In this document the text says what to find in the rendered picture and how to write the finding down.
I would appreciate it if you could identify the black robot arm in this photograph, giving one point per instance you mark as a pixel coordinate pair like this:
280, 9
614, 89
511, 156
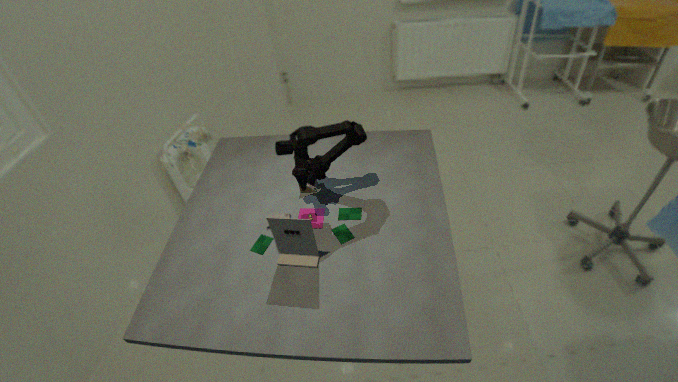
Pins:
355, 135

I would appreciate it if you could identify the translucent pink square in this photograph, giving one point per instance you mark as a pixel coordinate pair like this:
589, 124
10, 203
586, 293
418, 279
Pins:
317, 215

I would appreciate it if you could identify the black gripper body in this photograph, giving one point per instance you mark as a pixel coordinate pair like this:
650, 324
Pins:
300, 164

